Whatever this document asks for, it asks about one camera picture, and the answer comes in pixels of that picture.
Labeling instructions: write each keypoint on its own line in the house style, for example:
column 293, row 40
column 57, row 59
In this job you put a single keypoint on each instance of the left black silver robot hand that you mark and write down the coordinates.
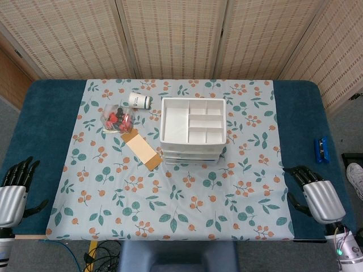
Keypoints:
column 11, row 195

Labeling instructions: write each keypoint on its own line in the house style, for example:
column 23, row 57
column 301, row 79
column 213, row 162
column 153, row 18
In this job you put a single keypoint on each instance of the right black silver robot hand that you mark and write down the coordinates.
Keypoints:
column 323, row 198

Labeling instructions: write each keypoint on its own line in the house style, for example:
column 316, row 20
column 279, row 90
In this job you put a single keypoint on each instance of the clear plastic drawer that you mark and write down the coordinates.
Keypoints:
column 193, row 161
column 193, row 155
column 193, row 148

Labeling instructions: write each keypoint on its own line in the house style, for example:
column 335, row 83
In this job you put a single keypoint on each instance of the black container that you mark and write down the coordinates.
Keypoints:
column 353, row 158

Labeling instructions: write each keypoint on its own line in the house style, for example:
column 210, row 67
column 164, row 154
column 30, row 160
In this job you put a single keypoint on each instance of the white drawer organizer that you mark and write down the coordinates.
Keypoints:
column 175, row 122

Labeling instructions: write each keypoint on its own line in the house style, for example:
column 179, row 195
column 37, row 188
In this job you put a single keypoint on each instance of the white sneaker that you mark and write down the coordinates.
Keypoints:
column 356, row 178

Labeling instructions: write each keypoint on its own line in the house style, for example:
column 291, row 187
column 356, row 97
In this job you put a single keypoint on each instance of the blue black tool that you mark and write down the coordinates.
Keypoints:
column 321, row 150

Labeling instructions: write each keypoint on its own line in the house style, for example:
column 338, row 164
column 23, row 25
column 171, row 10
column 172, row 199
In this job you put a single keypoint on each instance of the teal table cover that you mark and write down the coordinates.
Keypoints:
column 48, row 127

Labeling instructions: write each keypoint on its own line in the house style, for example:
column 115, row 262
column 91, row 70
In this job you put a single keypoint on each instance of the brown wooden panel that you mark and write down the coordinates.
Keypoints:
column 12, row 82

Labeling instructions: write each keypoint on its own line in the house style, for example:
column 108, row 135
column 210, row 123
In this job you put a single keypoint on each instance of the clear bag of red pieces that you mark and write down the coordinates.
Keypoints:
column 117, row 119

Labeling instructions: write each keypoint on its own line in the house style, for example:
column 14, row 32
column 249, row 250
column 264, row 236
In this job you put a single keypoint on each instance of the tan cardboard card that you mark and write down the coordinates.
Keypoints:
column 140, row 150

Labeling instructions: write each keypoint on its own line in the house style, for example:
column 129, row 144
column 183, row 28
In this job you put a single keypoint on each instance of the floral tablecloth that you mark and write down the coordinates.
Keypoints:
column 170, row 198

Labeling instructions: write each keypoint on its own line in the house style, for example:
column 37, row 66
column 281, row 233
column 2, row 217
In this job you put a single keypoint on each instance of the blue chair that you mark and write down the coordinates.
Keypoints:
column 178, row 256

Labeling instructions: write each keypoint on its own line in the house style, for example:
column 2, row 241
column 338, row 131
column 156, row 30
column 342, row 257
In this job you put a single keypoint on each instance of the white paper cup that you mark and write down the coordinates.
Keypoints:
column 137, row 100

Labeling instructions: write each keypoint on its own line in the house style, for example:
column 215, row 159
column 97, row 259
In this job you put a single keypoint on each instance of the bamboo folding screen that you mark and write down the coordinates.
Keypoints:
column 170, row 37

